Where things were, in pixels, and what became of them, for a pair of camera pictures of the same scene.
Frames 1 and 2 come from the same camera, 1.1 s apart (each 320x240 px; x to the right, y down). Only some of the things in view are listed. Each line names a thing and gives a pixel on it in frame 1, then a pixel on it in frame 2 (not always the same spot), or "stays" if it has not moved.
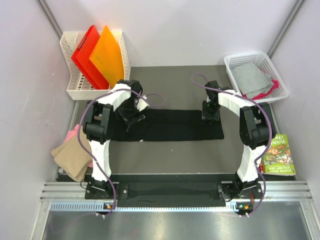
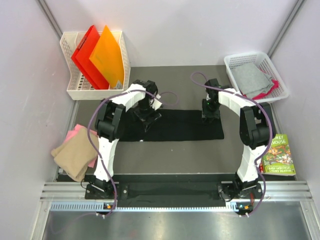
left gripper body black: (127, 110) to (144, 110)
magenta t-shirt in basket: (266, 94) stays
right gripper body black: (211, 111) stays
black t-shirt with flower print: (169, 124) stays
